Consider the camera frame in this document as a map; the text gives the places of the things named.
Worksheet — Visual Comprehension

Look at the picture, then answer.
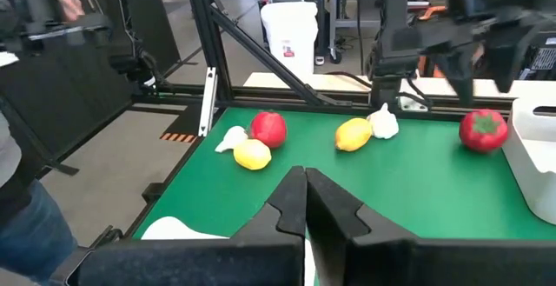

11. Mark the person's hand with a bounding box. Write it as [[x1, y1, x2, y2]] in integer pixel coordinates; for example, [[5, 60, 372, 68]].
[[48, 0, 86, 22]]

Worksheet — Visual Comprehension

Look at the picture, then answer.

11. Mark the person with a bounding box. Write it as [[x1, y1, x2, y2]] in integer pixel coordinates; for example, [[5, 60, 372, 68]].
[[0, 111, 79, 286]]

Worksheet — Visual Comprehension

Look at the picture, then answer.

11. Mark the grey metal cart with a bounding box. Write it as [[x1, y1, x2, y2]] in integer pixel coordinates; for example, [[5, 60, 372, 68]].
[[328, 0, 383, 65]]

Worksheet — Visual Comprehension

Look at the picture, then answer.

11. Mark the white trash bin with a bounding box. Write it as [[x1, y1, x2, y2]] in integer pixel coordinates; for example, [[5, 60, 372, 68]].
[[260, 1, 320, 78]]

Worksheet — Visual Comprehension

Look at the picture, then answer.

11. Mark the orange handled tool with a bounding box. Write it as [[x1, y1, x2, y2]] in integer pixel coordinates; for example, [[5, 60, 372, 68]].
[[419, 5, 448, 21]]

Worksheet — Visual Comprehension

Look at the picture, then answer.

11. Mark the red toy tomato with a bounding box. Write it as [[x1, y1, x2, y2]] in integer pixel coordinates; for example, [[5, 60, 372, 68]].
[[458, 108, 509, 155], [248, 110, 288, 150]]

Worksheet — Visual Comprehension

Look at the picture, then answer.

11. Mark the yellow toy lemon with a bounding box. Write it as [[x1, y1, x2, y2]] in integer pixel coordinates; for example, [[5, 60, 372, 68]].
[[233, 138, 273, 171]]

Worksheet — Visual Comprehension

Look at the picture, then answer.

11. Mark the black aluminium table frame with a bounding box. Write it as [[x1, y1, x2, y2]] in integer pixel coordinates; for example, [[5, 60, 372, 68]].
[[125, 0, 522, 239]]

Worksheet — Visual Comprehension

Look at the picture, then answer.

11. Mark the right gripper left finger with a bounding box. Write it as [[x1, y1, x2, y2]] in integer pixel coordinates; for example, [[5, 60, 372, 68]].
[[77, 165, 308, 286]]

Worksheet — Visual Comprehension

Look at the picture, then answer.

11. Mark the white plastic basket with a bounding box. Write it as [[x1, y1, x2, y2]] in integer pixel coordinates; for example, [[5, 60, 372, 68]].
[[502, 96, 556, 226], [141, 216, 317, 286]]

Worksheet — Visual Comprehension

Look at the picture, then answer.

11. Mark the silver aluminium bracket bar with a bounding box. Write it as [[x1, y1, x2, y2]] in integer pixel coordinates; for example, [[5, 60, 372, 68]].
[[197, 66, 218, 138]]

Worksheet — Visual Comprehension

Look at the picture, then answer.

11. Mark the black partition panel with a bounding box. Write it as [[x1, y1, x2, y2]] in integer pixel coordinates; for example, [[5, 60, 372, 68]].
[[0, 0, 182, 178]]

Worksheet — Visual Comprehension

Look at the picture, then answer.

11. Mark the green table mat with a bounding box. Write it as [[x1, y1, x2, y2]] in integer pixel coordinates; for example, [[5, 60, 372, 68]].
[[132, 106, 556, 286]]

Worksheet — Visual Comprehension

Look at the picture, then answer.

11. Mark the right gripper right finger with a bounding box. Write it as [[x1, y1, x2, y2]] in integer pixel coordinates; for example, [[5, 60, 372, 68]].
[[305, 167, 556, 286]]

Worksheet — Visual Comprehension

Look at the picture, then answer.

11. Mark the orange fruit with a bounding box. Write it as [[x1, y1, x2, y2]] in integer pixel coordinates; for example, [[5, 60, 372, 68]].
[[334, 116, 374, 153]]

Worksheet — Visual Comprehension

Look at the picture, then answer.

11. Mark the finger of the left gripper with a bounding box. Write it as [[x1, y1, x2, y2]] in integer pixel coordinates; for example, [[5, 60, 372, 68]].
[[393, 18, 483, 105], [484, 14, 556, 92]]

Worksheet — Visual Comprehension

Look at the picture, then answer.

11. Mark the white toy garlic bulb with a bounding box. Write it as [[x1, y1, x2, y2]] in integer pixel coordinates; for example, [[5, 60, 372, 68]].
[[214, 125, 249, 154], [367, 102, 400, 141]]

